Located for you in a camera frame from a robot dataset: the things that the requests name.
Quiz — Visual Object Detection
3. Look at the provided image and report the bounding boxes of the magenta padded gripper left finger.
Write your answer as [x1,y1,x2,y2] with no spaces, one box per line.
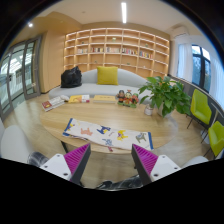
[39,142,92,186]

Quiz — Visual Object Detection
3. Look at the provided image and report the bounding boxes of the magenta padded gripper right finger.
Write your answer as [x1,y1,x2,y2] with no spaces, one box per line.
[130,143,183,186]

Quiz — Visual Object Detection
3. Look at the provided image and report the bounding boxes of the white patterned towel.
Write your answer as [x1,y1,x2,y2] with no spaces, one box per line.
[63,118,153,150]

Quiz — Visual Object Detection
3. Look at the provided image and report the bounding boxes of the round wooden table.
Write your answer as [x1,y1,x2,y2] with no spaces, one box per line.
[40,100,178,148]

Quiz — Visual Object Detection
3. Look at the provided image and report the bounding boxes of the small white cup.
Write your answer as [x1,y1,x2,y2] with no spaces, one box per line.
[144,104,154,116]

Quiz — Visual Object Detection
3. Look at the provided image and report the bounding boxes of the red and white book stack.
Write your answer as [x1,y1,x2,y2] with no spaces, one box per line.
[42,96,64,111]

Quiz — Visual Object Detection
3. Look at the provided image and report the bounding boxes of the yellow and white book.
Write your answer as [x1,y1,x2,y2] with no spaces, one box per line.
[68,95,90,103]

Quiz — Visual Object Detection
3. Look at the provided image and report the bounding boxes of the white chair left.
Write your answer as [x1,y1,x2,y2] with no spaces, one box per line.
[0,119,34,163]

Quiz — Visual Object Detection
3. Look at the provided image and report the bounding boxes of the colourful toy figurines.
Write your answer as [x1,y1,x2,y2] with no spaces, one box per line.
[116,90,139,108]

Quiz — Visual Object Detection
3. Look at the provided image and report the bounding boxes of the green potted plant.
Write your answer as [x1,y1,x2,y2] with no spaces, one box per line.
[139,76,191,117]

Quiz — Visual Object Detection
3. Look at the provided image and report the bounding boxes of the lime green chair far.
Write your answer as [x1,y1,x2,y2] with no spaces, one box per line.
[190,89,212,128]

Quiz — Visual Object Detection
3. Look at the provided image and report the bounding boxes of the lime green chair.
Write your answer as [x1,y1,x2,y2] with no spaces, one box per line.
[207,121,224,157]
[190,89,212,128]

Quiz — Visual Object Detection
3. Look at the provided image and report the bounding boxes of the lime green chair near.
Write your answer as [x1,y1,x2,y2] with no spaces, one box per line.
[207,121,224,157]

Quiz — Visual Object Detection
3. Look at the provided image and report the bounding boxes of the black bag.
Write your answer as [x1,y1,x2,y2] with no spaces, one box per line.
[61,66,82,88]

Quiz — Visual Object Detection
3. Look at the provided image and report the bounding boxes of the light grey curved sofa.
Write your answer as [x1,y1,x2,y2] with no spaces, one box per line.
[48,69,146,99]

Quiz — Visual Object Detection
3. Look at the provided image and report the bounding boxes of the yellow cushion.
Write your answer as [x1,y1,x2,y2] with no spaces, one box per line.
[97,66,118,85]

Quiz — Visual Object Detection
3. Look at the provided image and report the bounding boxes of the glass door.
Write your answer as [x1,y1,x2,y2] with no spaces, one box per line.
[0,36,42,120]

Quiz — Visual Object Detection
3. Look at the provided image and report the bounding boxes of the window with white curtains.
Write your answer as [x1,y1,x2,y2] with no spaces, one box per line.
[177,44,224,105]

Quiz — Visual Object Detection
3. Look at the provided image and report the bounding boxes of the white air conditioner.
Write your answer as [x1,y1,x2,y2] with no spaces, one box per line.
[171,26,188,37]

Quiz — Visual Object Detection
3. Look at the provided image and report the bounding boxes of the ceiling light strip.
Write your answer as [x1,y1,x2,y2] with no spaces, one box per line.
[121,2,127,23]

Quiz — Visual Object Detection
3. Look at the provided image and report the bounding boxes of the wooden bookshelf wall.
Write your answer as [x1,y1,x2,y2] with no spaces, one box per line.
[64,28,170,78]

